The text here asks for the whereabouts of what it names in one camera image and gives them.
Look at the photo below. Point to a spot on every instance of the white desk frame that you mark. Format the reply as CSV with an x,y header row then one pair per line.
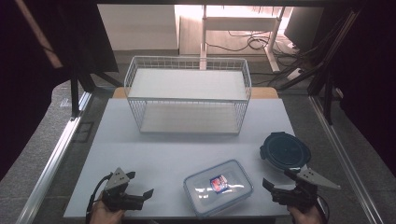
x,y
239,23

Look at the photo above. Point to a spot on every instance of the dark curtain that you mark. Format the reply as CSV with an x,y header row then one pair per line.
x,y
373,77
21,93

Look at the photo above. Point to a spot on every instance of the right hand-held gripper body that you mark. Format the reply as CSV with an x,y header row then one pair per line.
x,y
295,196

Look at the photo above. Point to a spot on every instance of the person's left hand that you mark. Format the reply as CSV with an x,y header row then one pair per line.
x,y
104,216

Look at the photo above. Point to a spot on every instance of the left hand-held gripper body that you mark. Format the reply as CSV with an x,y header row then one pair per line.
x,y
116,196

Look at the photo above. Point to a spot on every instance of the white power strip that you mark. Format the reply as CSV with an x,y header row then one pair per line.
x,y
294,74

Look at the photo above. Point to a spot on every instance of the aluminium frame rail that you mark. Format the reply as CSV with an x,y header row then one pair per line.
x,y
345,161
49,168

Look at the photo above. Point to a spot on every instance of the person's right hand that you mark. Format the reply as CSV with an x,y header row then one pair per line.
x,y
306,216

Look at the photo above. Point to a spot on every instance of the white cabinet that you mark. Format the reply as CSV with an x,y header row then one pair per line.
x,y
137,28

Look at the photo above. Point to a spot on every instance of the clear rectangular food container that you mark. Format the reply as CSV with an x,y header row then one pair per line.
x,y
218,189

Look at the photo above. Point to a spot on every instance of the black metal stand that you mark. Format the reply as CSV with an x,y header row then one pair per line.
x,y
328,87
74,93

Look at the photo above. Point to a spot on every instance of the white table mat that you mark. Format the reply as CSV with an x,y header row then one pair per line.
x,y
124,149

